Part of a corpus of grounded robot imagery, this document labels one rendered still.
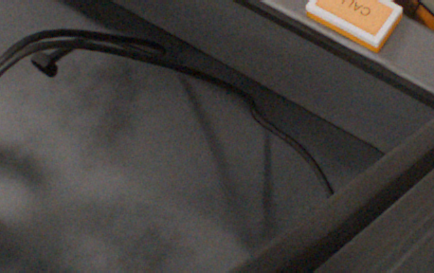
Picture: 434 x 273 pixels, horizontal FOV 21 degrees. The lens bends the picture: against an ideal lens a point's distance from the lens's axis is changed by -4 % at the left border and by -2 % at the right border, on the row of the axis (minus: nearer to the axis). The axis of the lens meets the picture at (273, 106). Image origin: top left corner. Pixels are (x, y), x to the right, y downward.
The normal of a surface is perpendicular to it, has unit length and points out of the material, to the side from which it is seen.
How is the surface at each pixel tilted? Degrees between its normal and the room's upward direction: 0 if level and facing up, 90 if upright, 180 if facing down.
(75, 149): 0
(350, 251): 43
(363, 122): 90
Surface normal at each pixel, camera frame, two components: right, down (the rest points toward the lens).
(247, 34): -0.55, 0.76
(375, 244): 0.32, -0.85
